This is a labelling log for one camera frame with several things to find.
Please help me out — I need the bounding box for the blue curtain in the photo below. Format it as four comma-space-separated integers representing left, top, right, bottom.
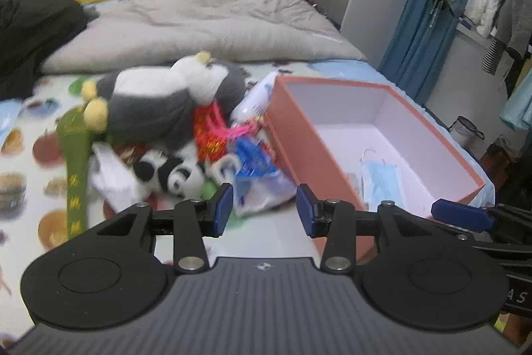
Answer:
378, 0, 491, 106

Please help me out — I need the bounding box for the long green plush toy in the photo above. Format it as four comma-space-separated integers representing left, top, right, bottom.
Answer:
56, 105, 94, 239

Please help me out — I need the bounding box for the grey and white penguin plush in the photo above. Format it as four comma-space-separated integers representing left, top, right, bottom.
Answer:
81, 51, 247, 141

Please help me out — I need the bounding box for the pink tassel ornament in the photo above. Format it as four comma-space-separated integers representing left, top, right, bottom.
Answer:
212, 105, 267, 139

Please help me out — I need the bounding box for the hanging grey striped sweater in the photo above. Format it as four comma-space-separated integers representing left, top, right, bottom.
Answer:
482, 0, 532, 75

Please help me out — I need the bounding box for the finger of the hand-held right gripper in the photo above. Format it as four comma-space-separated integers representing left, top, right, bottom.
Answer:
431, 199, 493, 232

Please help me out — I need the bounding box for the red foil packet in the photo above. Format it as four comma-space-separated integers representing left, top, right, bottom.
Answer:
193, 102, 231, 162

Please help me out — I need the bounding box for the small panda plush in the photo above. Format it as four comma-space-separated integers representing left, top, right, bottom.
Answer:
132, 149, 205, 200

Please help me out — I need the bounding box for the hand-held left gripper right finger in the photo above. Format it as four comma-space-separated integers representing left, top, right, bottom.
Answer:
296, 184, 429, 273

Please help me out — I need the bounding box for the white bottle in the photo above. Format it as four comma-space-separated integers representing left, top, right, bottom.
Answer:
230, 72, 278, 125

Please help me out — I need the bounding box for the grey duvet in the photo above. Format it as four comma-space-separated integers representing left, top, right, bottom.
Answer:
42, 0, 368, 74

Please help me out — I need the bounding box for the fruit printed bedsheet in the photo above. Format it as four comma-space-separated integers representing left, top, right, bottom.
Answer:
0, 0, 497, 343

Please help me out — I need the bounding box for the pink cardboard box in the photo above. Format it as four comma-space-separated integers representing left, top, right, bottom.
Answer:
266, 75, 486, 265

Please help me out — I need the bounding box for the blue and clear plastic bag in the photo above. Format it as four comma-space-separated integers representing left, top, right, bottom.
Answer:
226, 136, 298, 218

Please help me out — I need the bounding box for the hanging teal garment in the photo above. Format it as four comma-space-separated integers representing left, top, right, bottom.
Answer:
499, 68, 532, 131

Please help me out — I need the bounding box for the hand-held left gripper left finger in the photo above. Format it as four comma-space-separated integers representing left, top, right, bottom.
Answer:
97, 184, 234, 274

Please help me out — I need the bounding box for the black garment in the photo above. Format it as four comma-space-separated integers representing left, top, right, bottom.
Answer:
0, 0, 100, 101

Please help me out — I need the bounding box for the blue face mask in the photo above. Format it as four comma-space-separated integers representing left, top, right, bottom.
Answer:
359, 149, 402, 210

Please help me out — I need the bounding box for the white fluffy hair tie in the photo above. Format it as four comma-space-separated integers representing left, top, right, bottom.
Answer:
211, 154, 238, 180

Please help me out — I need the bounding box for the white cloth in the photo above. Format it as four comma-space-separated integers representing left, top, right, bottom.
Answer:
90, 144, 144, 210

